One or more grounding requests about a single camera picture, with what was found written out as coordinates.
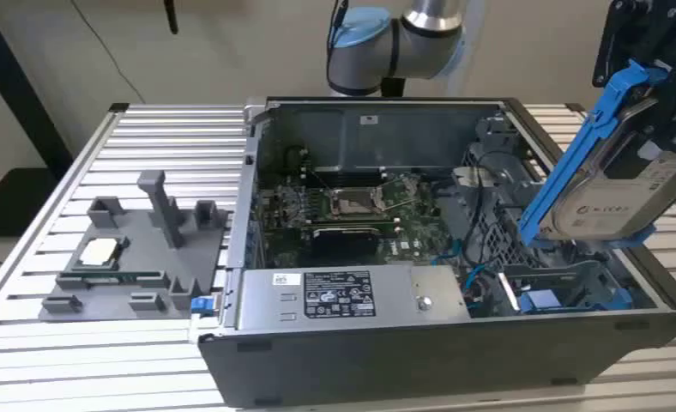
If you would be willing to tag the hard disk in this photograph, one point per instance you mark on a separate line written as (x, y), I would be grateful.
(601, 206)

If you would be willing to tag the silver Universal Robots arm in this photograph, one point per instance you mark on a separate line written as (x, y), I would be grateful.
(366, 60)

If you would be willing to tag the grey metal disk bay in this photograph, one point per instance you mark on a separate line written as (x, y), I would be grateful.
(496, 197)

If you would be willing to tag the blue disk carrier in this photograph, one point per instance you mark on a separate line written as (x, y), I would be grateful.
(539, 299)

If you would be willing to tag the green motherboard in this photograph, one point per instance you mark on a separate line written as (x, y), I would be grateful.
(413, 234)

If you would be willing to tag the CPU socket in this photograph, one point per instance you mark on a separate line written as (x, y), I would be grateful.
(354, 201)

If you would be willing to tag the black graphics card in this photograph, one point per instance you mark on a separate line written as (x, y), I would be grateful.
(344, 244)

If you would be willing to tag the silver power supply unit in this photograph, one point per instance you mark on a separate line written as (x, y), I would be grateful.
(396, 296)

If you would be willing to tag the black antenna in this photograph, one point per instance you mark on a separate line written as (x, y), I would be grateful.
(170, 15)

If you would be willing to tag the black open PC case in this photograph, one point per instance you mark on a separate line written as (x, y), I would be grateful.
(384, 365)

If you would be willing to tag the blue case latch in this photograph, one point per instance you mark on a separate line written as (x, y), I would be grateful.
(201, 304)

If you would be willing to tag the grey parts rack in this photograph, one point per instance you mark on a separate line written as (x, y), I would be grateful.
(144, 253)

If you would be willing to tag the green RAM stick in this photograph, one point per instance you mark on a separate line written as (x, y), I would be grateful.
(124, 276)

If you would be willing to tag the silver CPU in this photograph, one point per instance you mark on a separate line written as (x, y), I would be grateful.
(101, 252)

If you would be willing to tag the black stand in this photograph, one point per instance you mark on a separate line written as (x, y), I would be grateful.
(6, 129)

